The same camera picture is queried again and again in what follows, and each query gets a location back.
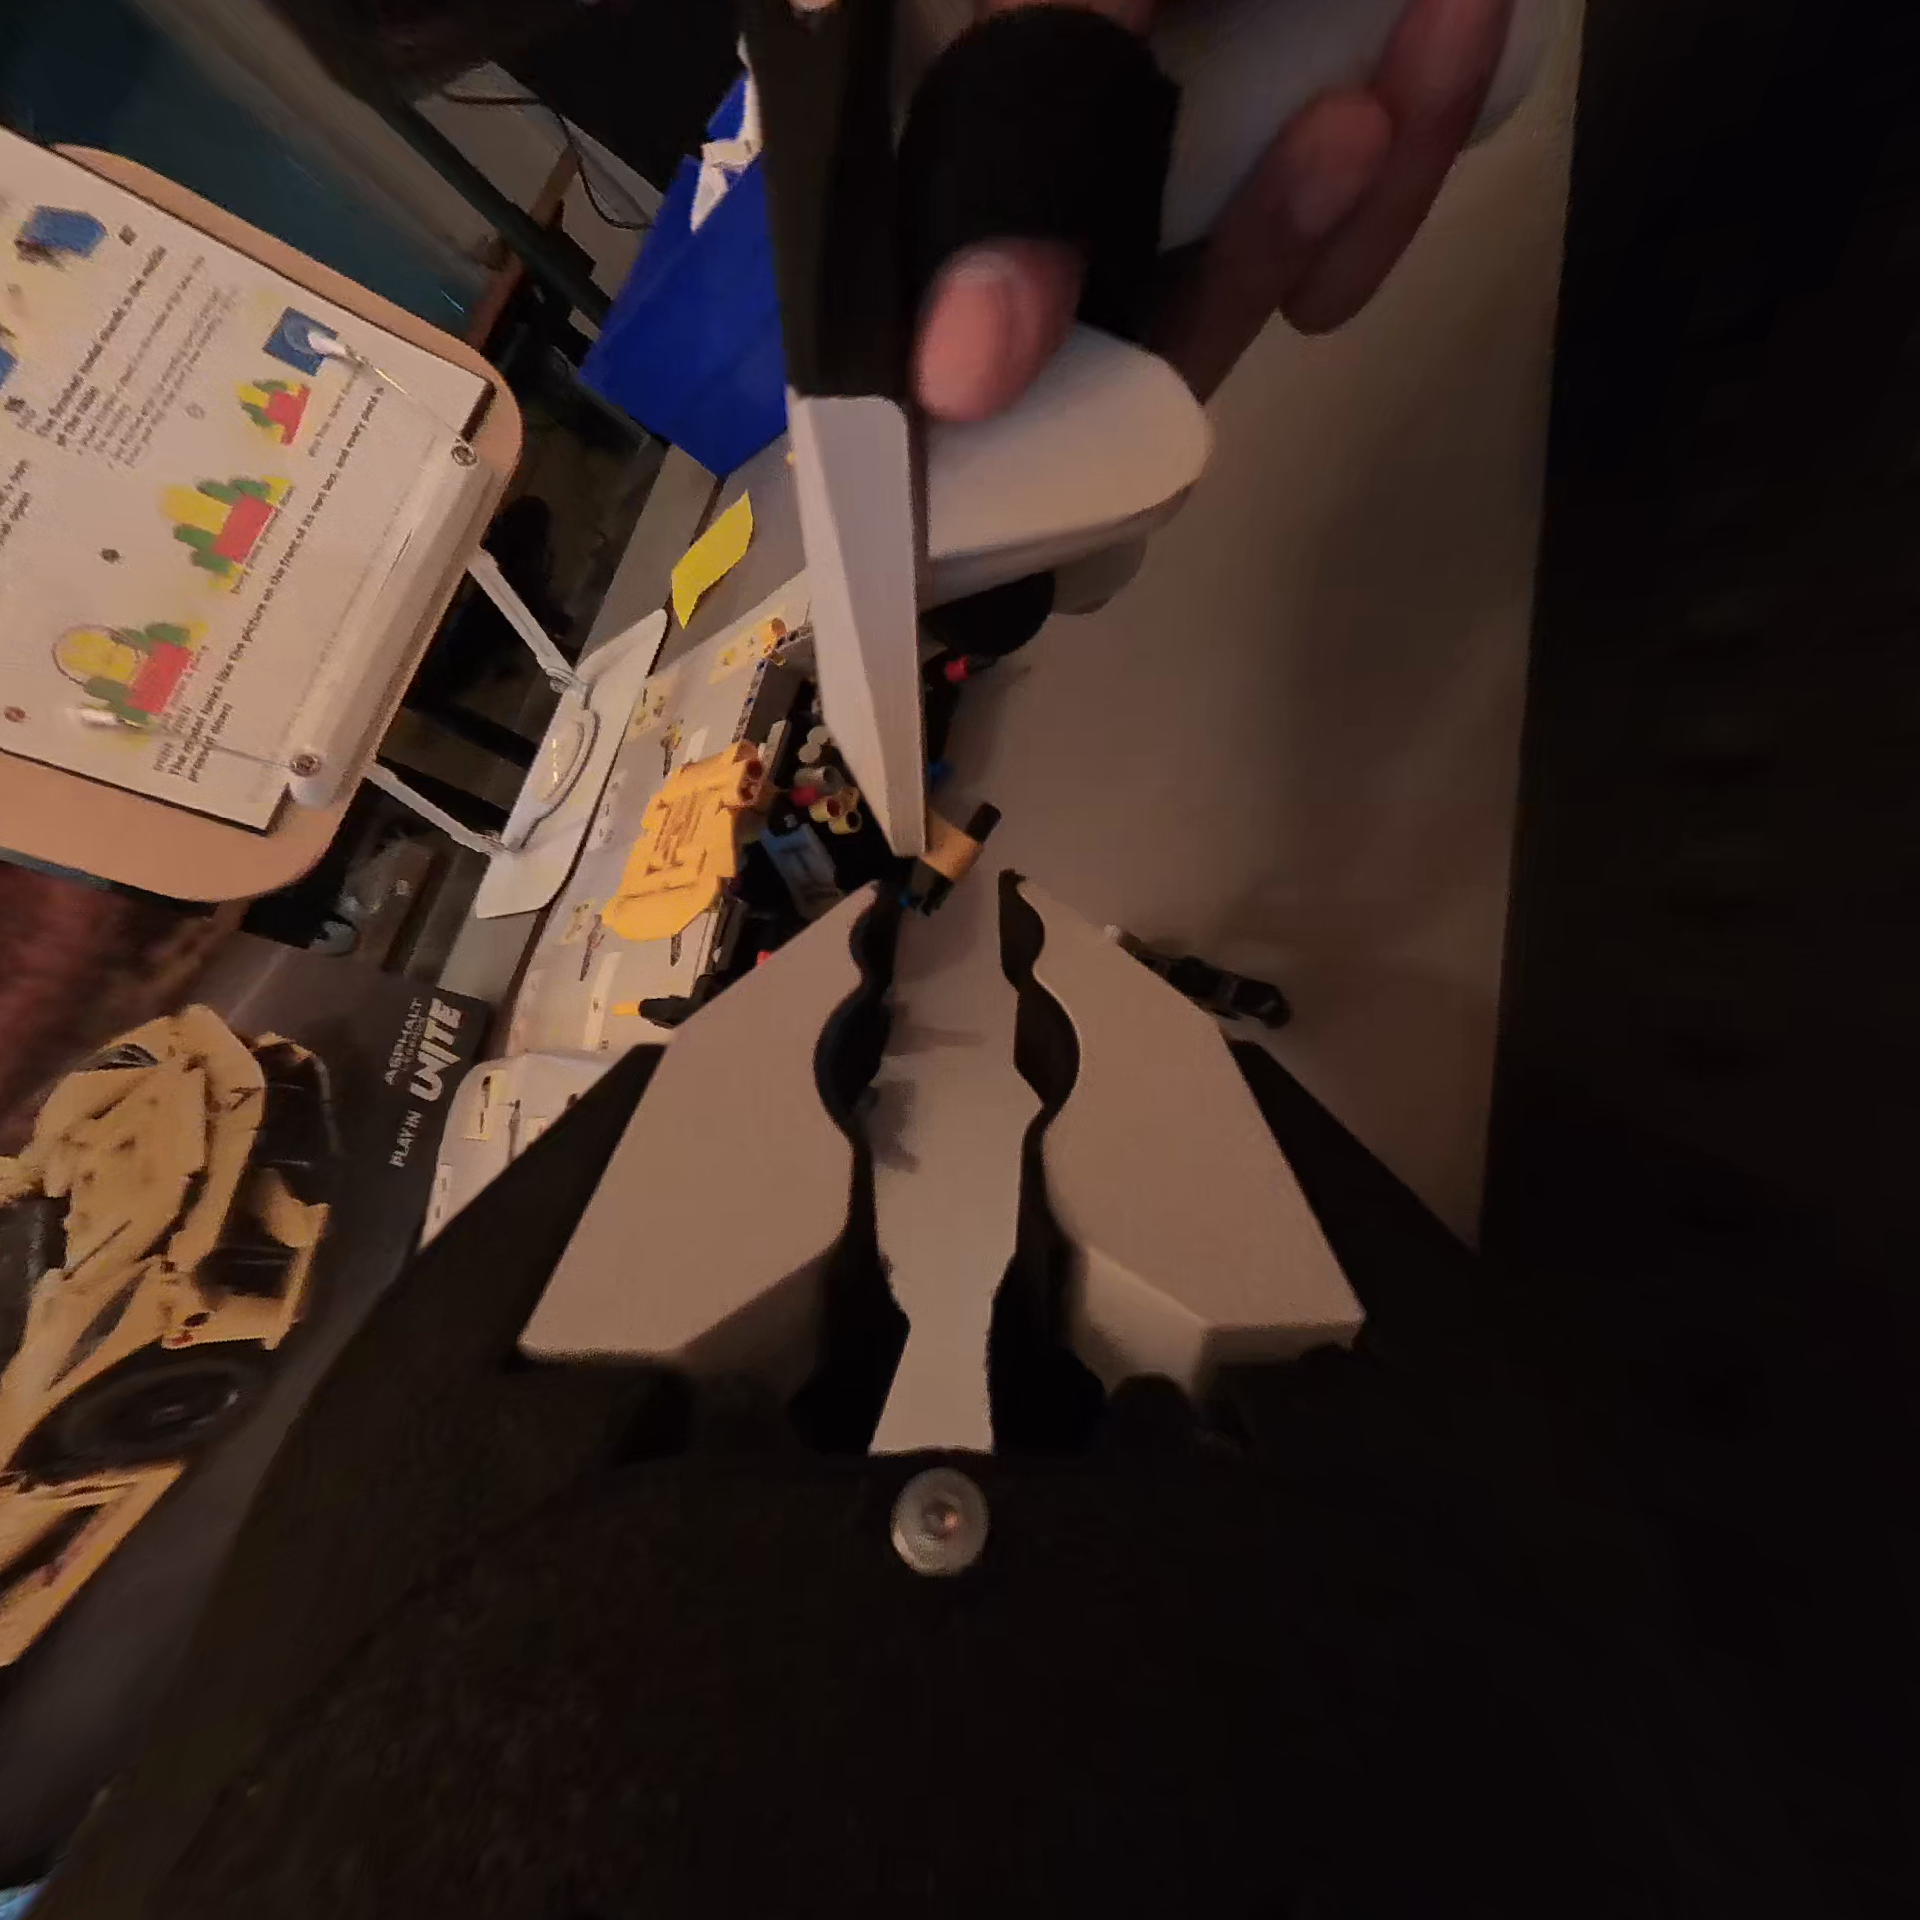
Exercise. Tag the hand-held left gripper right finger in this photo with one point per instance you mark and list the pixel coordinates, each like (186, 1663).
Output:
(1185, 1201)

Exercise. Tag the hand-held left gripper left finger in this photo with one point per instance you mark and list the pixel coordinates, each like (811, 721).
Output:
(690, 1201)

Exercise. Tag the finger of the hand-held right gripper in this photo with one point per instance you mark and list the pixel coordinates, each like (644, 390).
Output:
(862, 600)

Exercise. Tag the small yellow black brick assembly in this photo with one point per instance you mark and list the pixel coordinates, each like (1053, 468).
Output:
(949, 859)

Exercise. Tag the yellow black brick car model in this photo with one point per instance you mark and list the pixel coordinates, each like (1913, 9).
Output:
(682, 849)

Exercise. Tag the grey desk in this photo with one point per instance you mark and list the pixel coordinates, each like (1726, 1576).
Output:
(1321, 674)

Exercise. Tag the person's right hand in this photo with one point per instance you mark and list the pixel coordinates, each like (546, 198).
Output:
(999, 338)

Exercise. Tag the white crumpled paper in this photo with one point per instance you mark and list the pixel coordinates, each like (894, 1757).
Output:
(731, 159)

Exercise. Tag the yellow flat card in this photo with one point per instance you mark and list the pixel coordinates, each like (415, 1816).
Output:
(712, 562)

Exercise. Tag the blue plastic bin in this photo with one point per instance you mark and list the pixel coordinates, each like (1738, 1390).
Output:
(690, 330)

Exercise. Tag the open instruction booklet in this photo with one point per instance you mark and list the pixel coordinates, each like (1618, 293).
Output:
(593, 998)

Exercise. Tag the dark toy car box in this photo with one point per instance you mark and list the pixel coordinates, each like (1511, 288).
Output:
(151, 1201)

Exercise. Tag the instruction sign on white stand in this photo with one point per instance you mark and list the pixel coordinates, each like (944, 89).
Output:
(224, 524)

